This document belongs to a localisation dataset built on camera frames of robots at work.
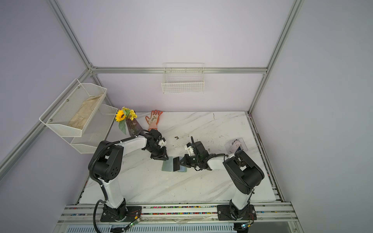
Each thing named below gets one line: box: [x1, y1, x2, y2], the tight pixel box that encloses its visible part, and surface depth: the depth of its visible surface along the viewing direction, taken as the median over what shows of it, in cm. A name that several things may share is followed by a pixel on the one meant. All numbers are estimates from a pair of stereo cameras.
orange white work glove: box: [145, 109, 164, 132], surface depth 116 cm
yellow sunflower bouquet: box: [115, 106, 138, 135], surface depth 87 cm
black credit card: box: [172, 156, 180, 172], surface depth 91 cm
